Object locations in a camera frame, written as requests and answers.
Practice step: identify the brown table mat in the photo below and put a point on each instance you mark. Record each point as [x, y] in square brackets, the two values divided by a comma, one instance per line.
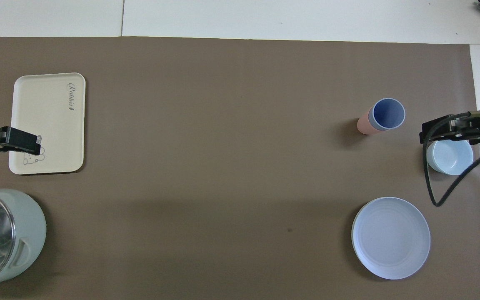
[231, 166]

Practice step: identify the cream rabbit print tray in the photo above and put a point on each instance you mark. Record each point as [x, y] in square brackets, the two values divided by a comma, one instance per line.
[48, 121]

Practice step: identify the light blue bowl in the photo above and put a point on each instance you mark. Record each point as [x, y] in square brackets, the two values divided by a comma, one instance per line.
[450, 157]

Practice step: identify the pale green cooking pot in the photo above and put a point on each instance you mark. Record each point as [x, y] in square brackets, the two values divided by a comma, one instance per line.
[29, 233]

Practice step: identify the blue round plate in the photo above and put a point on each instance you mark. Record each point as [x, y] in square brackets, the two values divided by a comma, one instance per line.
[391, 237]

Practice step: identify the pink plastic cup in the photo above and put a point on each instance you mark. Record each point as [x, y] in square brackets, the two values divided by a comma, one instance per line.
[364, 125]

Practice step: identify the blue plastic cup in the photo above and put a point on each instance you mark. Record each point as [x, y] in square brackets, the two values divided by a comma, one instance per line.
[388, 113]

